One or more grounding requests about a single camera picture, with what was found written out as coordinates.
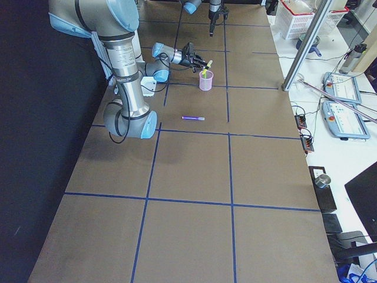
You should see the blue pan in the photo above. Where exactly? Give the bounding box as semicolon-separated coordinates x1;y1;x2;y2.
295;32;323;57

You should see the pink mesh pen holder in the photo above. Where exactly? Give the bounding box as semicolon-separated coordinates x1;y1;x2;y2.
199;70;214;91

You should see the purple highlighter pen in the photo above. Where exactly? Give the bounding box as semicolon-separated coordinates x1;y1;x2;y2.
181;116;205;121

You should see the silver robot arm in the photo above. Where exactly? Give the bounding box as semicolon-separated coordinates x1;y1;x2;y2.
49;1;209;139
180;0;229;37

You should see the grey water bottle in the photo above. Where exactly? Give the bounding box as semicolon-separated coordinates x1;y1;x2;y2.
339;43;367;74

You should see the metal cup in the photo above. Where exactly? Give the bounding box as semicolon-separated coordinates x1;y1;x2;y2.
314;174;331;189

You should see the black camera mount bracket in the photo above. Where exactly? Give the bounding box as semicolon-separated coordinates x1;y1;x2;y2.
182;42;196;57

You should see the black monitor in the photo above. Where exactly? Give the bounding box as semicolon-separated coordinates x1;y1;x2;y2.
345;164;376;242

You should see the lower teach pendant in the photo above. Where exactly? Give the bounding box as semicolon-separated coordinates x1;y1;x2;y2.
322;101;370;140

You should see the white plastic basket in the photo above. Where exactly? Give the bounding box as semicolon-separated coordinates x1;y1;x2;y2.
275;1;349;40

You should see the upper power strip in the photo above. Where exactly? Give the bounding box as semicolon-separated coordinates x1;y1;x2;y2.
295;114;307;129

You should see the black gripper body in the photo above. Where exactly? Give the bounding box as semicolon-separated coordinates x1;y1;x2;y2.
180;52;203;68
209;2;229;25

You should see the upper teach pendant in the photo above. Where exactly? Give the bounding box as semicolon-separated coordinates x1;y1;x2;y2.
323;72;362;104

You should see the aluminium frame post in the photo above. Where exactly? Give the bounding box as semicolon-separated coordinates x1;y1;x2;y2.
282;0;333;92

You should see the long metal rod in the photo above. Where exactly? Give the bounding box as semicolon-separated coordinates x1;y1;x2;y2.
298;79;377;124

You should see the lower power strip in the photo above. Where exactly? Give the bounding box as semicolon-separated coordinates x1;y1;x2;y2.
300;134;315;154

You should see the teach pendant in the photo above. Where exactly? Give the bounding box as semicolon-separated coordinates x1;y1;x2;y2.
323;72;362;104
322;101;370;140

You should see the yellow highlighter pen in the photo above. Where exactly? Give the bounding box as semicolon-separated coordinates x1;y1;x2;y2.
203;60;213;70

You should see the power strip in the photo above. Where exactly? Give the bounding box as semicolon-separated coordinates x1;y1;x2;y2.
295;114;307;129
300;134;315;154

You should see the black box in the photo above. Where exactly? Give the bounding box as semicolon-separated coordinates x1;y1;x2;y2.
309;166;337;213

